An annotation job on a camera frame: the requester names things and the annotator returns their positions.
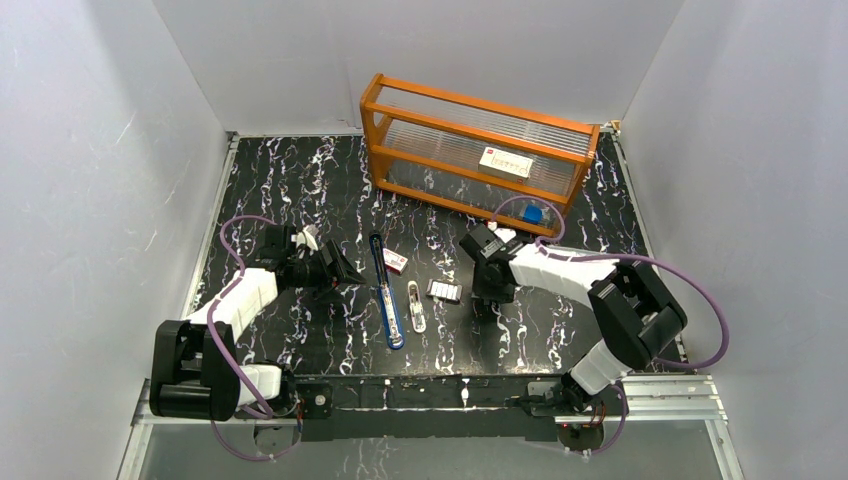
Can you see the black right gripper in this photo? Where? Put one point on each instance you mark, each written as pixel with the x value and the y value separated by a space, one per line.
pixel 503 295

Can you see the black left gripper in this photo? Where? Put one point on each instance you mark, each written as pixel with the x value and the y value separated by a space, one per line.
pixel 328 266

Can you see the staple strips tray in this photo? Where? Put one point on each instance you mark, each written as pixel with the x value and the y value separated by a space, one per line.
pixel 444 291

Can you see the red white staple box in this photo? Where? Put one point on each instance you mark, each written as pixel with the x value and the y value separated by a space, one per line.
pixel 394 262

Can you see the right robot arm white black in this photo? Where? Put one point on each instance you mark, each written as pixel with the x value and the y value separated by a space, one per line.
pixel 637 315

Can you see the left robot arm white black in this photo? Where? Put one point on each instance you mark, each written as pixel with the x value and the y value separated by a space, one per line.
pixel 195 373

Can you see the small blue box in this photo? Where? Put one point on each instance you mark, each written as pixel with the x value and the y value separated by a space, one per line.
pixel 532 215

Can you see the white cardboard box red labels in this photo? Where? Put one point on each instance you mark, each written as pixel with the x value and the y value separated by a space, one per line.
pixel 505 165

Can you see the orange wooden shelf rack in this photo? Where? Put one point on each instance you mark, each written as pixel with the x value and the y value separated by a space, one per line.
pixel 425 143

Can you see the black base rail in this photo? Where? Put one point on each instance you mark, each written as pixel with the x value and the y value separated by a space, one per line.
pixel 533 407

